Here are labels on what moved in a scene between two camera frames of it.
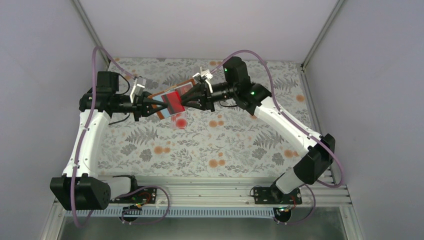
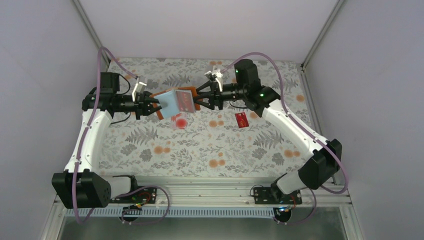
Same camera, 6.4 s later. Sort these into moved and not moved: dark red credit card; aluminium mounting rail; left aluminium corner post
Moved: dark red credit card
Not moved: aluminium mounting rail; left aluminium corner post
